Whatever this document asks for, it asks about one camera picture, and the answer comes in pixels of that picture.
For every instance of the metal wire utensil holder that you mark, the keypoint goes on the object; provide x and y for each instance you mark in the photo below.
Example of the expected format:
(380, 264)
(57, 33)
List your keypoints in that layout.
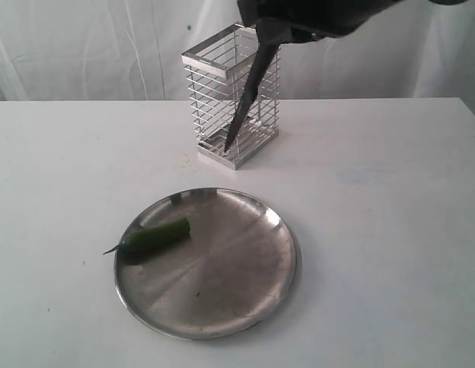
(217, 69)

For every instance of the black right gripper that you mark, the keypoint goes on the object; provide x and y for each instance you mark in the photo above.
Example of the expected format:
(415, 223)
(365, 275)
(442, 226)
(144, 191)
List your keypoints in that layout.
(306, 21)

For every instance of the black knife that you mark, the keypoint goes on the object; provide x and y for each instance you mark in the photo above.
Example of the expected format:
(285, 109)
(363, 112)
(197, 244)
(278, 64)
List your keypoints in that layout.
(267, 49)

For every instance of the white backdrop curtain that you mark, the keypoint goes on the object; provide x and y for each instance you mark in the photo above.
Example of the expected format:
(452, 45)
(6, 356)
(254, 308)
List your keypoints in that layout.
(130, 50)

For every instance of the green cucumber piece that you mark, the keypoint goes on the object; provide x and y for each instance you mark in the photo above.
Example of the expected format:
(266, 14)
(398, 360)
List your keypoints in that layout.
(135, 247)

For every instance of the round steel plate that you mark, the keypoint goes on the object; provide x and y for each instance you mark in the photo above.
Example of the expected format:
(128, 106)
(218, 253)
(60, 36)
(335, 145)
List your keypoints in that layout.
(235, 268)

